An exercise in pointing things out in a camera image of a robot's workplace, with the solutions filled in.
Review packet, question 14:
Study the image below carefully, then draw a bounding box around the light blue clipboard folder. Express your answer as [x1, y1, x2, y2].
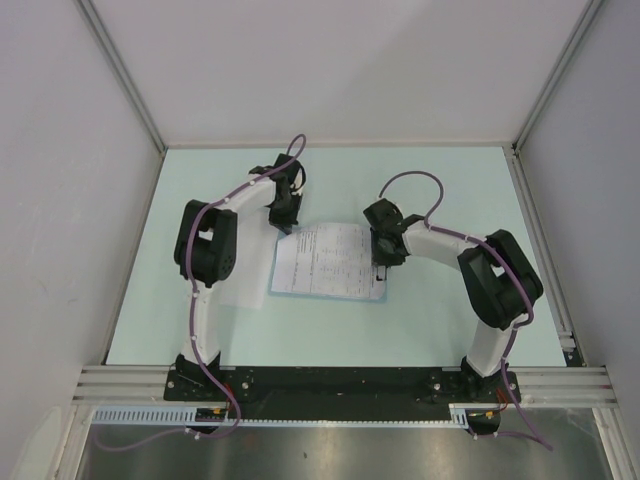
[267, 224, 390, 304]

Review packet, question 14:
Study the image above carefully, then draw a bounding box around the metal clipboard clip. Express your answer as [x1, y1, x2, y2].
[373, 265, 388, 282]

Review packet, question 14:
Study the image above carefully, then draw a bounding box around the printed paper sheet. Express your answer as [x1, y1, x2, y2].
[269, 222, 389, 301]

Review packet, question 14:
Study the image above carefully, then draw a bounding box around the white paper sheet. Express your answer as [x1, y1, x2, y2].
[220, 209, 279, 310]

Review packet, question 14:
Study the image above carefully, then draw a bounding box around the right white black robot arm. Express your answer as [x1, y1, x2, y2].
[363, 198, 544, 401]

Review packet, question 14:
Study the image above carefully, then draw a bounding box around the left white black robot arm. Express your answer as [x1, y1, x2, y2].
[174, 153, 306, 400]

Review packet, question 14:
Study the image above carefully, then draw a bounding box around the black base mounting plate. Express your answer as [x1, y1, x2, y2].
[164, 364, 521, 420]

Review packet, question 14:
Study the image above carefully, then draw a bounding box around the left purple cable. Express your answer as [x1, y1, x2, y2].
[94, 133, 307, 454]

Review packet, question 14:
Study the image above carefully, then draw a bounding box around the purple cable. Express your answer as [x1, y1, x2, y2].
[377, 170, 554, 451]
[94, 133, 307, 454]

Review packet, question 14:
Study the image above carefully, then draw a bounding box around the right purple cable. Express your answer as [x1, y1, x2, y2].
[377, 170, 554, 451]

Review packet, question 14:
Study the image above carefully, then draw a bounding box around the aluminium front rail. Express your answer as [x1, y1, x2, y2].
[74, 365, 618, 408]

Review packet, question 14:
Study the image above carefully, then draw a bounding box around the right aluminium side rail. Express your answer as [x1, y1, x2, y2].
[503, 145, 586, 367]

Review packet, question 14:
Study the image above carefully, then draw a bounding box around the white slotted cable duct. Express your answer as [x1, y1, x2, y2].
[92, 405, 468, 429]

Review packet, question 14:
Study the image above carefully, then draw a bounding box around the left aluminium corner post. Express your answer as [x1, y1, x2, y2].
[73, 0, 167, 157]

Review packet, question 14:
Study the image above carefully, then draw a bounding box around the aluminium corner post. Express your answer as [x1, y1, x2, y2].
[511, 0, 608, 154]
[73, 0, 167, 157]

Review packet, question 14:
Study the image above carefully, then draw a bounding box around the right aluminium corner post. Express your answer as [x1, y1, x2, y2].
[511, 0, 608, 154]

